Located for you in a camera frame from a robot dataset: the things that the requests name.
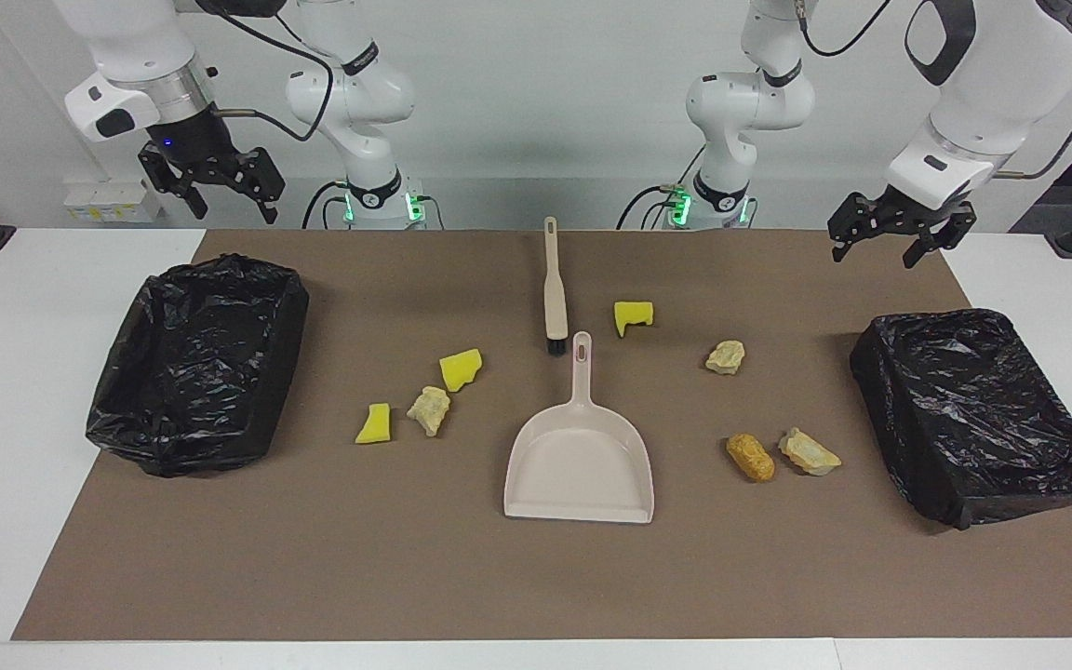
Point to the beige plastic dustpan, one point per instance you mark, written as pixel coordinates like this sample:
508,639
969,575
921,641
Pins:
578,465

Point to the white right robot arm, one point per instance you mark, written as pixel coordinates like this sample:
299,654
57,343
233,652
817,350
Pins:
350,93

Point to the beige foam chunk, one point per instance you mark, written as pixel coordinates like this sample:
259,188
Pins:
430,409

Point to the black bag lined bin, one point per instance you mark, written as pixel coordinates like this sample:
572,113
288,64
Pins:
973,419
192,372

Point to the beige ridged dumpling toy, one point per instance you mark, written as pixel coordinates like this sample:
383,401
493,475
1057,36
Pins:
726,357
808,451

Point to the beige hand brush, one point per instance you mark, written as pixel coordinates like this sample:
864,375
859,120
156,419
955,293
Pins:
554,298

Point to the notched yellow sponge piece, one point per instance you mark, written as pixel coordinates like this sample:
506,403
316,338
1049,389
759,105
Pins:
636,314

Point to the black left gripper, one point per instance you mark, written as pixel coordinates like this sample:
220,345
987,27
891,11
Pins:
908,212

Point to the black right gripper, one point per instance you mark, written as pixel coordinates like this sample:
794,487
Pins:
201,144

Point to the white power socket box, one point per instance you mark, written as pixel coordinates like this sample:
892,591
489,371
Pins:
113,200

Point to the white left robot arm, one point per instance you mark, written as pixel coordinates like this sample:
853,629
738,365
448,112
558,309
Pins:
750,102

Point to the brown bread roll toy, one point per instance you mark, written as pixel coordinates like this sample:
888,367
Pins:
750,457

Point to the brown table mat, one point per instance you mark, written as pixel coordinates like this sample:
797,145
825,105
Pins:
499,577

